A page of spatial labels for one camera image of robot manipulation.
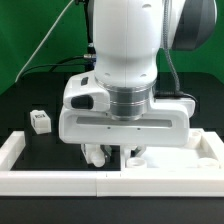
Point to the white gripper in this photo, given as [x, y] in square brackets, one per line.
[165, 124]

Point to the white square table top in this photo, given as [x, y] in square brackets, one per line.
[204, 150]

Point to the white U-shaped fence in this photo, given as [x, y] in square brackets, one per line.
[130, 183]

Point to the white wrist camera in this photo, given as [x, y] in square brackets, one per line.
[83, 93]

